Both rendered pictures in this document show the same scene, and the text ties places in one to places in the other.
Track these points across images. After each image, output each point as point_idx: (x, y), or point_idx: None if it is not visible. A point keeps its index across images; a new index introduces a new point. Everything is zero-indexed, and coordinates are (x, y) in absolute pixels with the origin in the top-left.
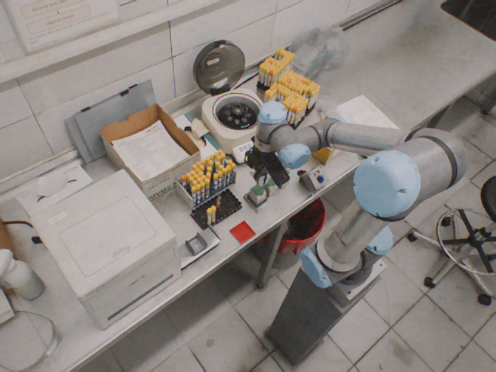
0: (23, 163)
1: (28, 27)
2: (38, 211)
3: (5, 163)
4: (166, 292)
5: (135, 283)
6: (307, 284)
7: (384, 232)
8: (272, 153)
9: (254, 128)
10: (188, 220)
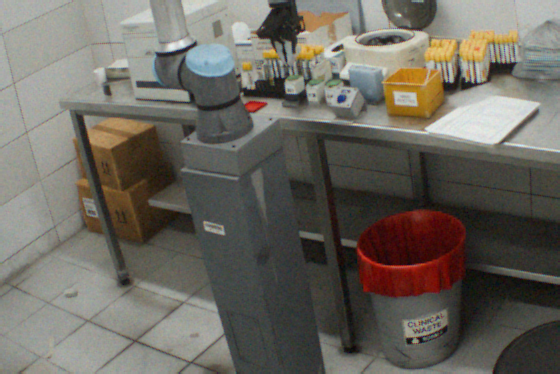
0: (255, 22)
1: None
2: None
3: (244, 14)
4: (172, 104)
5: (150, 56)
6: None
7: (209, 55)
8: (272, 5)
9: (368, 47)
10: None
